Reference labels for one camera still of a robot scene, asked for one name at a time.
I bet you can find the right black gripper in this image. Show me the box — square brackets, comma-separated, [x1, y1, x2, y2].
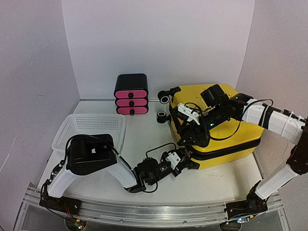
[177, 105, 226, 146]

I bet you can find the yellow Pikachu hard-shell suitcase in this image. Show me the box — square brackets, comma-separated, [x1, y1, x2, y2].
[157, 84, 264, 169]

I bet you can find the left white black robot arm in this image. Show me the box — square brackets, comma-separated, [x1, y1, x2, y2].
[39, 134, 200, 215]

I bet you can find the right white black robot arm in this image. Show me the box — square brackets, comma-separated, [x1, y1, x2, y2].
[170, 92, 308, 220]

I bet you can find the black pink drawer organizer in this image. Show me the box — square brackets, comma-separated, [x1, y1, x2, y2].
[114, 73, 149, 116]

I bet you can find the white perforated plastic basket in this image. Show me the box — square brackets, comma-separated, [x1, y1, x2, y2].
[51, 114, 126, 153]

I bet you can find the small green circuit board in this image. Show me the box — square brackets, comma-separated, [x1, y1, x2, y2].
[67, 220, 86, 231]

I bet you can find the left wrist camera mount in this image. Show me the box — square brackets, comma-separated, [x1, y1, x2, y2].
[141, 150, 182, 183]

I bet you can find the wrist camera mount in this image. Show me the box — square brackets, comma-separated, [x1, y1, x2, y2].
[169, 84, 218, 116]
[141, 150, 182, 183]

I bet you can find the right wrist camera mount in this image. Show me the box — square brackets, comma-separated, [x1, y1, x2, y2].
[169, 84, 218, 116]

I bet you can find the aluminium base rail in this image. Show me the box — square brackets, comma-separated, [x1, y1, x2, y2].
[14, 185, 290, 231]

